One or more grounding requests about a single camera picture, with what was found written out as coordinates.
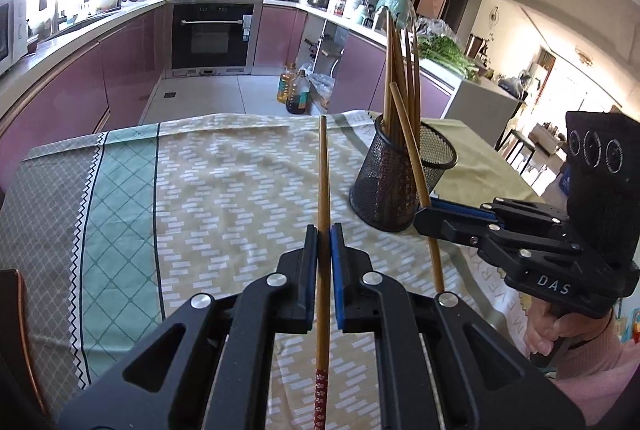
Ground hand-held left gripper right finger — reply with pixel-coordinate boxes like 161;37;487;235
329;224;586;430

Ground crumpled plastic bag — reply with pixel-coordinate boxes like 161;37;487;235
307;72;336;108

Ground green leafy vegetables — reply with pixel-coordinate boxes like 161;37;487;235
417;34;481;80

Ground white kitchen counter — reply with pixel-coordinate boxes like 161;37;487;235
0;0;526;145

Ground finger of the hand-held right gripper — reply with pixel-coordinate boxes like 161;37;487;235
482;197;571;231
414;200;582;277

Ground purple base cabinets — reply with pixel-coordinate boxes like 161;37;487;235
0;0;456;181

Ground clear plastic bag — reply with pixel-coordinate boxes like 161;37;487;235
415;17;458;41

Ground patterned green beige tablecloth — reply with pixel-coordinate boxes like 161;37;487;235
0;110;546;430

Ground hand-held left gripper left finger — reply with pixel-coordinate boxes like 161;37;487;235
59;224;321;430

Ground black mesh holder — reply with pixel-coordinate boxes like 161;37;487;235
348;114;458;231

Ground person's right forearm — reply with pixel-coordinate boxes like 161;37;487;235
550;310;640;426

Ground dark wooden chair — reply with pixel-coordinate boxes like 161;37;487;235
0;269;51;430

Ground black built-in oven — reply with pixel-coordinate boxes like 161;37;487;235
171;2;255;70

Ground yellow oil bottle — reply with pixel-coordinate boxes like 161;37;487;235
277;64;298;104

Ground mint green appliance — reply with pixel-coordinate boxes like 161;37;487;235
375;0;416;28

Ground person's right hand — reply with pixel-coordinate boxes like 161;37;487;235
525;298;615;357

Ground bunch of wooden chopsticks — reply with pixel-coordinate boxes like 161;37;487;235
381;7;423;231

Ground white microwave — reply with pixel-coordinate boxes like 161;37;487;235
0;0;28;75

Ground red-ended wooden chopstick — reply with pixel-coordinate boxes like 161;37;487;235
388;82;447;295
312;115;332;430

